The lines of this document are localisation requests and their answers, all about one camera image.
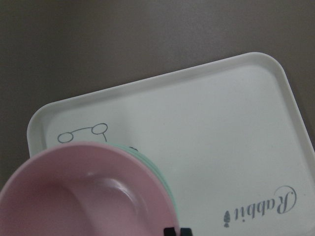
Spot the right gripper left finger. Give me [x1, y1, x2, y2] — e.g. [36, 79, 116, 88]
[164, 228, 176, 236]

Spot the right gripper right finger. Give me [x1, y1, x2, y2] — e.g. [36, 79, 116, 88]
[180, 228, 192, 236]

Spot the small pink bowl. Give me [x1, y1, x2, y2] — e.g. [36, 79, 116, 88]
[0, 142, 180, 236]

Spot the top green bowl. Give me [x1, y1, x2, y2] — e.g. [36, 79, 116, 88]
[107, 142, 178, 217]

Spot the cream rabbit serving tray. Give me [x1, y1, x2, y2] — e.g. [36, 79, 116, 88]
[27, 52, 315, 236]

